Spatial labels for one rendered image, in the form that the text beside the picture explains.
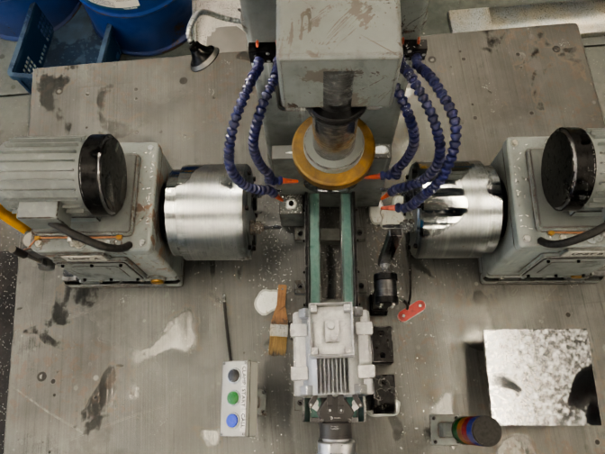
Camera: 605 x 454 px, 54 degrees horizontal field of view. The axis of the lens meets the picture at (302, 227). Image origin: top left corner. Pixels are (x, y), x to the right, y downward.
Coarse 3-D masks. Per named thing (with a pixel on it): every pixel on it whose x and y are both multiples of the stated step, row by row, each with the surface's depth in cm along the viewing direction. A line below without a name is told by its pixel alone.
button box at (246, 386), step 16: (224, 368) 140; (240, 368) 138; (256, 368) 141; (224, 384) 139; (240, 384) 137; (256, 384) 140; (224, 400) 138; (240, 400) 136; (256, 400) 139; (224, 416) 136; (240, 416) 134; (256, 416) 138; (224, 432) 135; (240, 432) 133; (256, 432) 137
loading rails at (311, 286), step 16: (304, 192) 167; (352, 192) 167; (352, 208) 165; (352, 224) 164; (304, 240) 164; (320, 240) 172; (336, 240) 171; (352, 240) 166; (320, 256) 163; (352, 256) 162; (304, 272) 161; (320, 272) 161; (352, 272) 161; (304, 288) 169; (320, 288) 159; (352, 288) 159; (304, 304) 159; (352, 304) 158; (304, 400) 149; (320, 400) 150; (352, 400) 150; (368, 400) 159; (304, 416) 147
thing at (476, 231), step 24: (456, 168) 145; (480, 168) 145; (408, 192) 151; (456, 192) 141; (480, 192) 141; (408, 216) 158; (432, 216) 140; (456, 216) 140; (480, 216) 140; (408, 240) 156; (432, 240) 143; (456, 240) 143; (480, 240) 143
